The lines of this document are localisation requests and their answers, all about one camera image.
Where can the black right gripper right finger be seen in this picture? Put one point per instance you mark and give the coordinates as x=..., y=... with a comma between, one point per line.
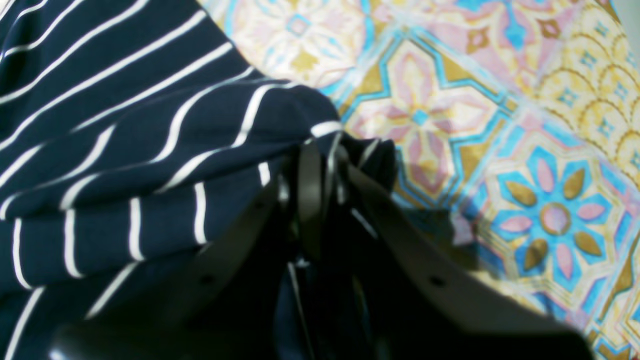
x=421, y=305

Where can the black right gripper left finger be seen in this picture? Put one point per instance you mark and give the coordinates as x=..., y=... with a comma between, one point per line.
x=221, y=305

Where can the navy white striped T-shirt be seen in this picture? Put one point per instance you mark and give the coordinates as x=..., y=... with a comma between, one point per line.
x=133, y=134

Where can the colourful patterned tablecloth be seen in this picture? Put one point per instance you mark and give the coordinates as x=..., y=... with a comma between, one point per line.
x=521, y=117

